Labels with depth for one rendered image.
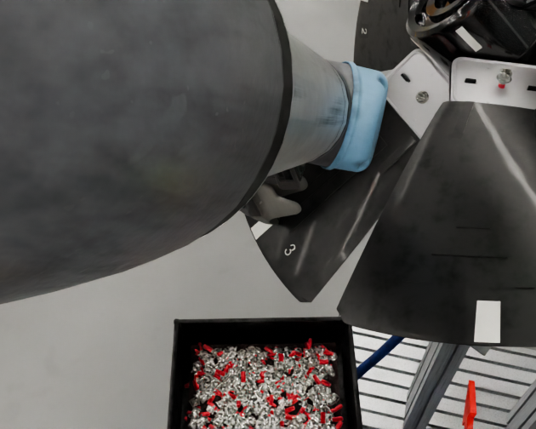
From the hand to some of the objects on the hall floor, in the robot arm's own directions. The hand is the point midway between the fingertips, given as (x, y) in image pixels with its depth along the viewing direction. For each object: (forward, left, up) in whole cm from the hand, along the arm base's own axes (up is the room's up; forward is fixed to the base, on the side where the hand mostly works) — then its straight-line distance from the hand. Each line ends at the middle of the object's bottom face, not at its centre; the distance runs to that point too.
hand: (268, 214), depth 80 cm
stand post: (+18, -29, -98) cm, 104 cm away
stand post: (+20, -52, -98) cm, 113 cm away
